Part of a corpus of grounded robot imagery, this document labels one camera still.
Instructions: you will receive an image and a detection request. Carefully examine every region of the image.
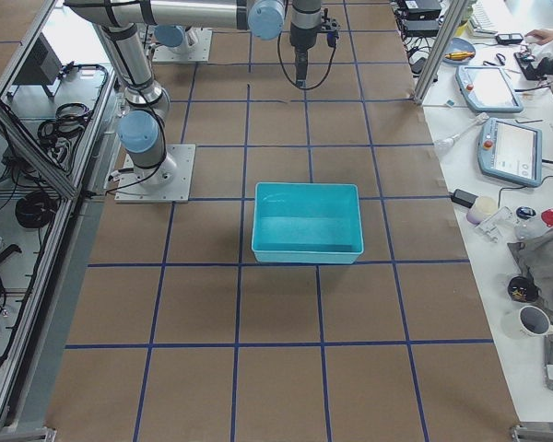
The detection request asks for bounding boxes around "lavender white cup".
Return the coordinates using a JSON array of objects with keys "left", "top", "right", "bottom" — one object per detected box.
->
[{"left": 466, "top": 196, "right": 498, "bottom": 225}]

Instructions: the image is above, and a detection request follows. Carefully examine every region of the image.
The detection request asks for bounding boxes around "lower teach pendant tablet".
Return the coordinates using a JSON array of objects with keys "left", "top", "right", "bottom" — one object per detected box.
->
[{"left": 477, "top": 118, "right": 543, "bottom": 188}]

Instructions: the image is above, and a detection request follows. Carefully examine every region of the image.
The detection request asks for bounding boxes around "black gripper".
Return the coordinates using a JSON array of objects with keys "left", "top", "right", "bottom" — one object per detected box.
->
[{"left": 289, "top": 17, "right": 340, "bottom": 87}]

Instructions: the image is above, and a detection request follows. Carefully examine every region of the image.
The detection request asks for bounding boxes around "turquoise plastic bin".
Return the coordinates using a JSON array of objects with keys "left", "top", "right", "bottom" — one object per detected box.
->
[{"left": 252, "top": 182, "right": 364, "bottom": 264}]

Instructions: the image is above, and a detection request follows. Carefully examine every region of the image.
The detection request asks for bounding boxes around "upper teach pendant tablet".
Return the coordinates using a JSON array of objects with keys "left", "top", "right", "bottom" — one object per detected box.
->
[{"left": 455, "top": 65, "right": 524, "bottom": 113}]

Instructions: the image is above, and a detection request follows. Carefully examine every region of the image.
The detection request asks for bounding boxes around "white mug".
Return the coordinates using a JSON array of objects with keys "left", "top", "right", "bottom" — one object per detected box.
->
[{"left": 500, "top": 306, "right": 553, "bottom": 339}]

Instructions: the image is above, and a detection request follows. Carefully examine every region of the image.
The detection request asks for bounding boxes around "teach pendant tablet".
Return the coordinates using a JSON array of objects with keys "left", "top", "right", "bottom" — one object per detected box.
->
[
  {"left": 477, "top": 118, "right": 543, "bottom": 188},
  {"left": 455, "top": 65, "right": 524, "bottom": 113}
]

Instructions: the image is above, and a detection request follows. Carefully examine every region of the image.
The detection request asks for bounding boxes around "blue plate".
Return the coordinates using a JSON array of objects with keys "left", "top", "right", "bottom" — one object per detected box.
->
[{"left": 442, "top": 37, "right": 476, "bottom": 65}]

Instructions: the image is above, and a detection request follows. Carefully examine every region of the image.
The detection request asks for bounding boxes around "red funnel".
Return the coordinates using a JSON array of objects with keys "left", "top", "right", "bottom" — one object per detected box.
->
[{"left": 540, "top": 208, "right": 553, "bottom": 228}]

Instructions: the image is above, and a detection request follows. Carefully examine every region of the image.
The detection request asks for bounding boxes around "black power adapter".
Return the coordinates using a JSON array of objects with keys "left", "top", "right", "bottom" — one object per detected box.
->
[{"left": 450, "top": 189, "right": 478, "bottom": 209}]

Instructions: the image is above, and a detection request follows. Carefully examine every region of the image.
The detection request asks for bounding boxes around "black bowl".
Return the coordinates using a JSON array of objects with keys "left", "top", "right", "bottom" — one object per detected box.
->
[{"left": 507, "top": 275, "right": 539, "bottom": 303}]

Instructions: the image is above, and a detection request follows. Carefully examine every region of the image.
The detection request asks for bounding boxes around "aluminium frame post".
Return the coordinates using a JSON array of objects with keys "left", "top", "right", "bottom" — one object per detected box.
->
[{"left": 413, "top": 0, "right": 467, "bottom": 105}]

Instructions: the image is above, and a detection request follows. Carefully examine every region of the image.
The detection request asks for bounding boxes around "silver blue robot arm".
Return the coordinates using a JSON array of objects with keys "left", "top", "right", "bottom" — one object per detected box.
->
[
  {"left": 65, "top": 1, "right": 339, "bottom": 192},
  {"left": 154, "top": 25, "right": 199, "bottom": 53}
]

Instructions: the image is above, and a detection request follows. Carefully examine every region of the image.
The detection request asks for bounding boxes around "person hand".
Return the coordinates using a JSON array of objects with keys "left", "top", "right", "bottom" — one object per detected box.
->
[{"left": 524, "top": 29, "right": 553, "bottom": 45}]

